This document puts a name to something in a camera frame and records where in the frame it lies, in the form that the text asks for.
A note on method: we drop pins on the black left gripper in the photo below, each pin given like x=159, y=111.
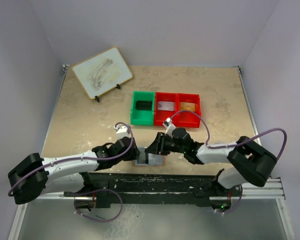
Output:
x=133, y=154

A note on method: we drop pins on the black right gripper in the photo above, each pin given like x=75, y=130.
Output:
x=158, y=146

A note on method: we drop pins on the brown leather card holder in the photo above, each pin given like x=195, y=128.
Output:
x=154, y=160

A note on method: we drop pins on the black card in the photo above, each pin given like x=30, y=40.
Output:
x=143, y=105
x=146, y=157

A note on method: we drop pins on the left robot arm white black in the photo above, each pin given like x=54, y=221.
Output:
x=35, y=175

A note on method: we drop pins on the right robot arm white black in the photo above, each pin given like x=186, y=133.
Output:
x=251, y=163

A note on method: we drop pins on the gold card in bin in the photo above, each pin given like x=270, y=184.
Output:
x=189, y=106

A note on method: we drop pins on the silver card in bin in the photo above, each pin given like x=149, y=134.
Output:
x=166, y=106

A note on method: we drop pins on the red bin right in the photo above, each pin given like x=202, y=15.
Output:
x=187, y=119

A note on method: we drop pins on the red bin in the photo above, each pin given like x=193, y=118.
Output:
x=187, y=119
x=159, y=115

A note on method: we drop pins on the red bin middle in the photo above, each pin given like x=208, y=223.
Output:
x=159, y=115

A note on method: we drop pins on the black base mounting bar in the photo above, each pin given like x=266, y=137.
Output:
x=90, y=180

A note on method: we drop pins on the green plastic bin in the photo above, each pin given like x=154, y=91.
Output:
x=142, y=117

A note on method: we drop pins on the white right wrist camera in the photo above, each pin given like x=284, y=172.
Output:
x=169, y=126

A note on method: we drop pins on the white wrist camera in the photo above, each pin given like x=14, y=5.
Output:
x=121, y=131
x=169, y=126

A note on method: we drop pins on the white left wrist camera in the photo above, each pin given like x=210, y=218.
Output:
x=121, y=131

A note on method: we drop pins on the white board wooden frame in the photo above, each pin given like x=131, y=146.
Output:
x=102, y=72

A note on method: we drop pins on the aluminium corner rail right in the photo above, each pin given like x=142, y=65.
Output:
x=251, y=116

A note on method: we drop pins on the aluminium front frame rail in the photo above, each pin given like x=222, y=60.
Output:
x=151, y=189

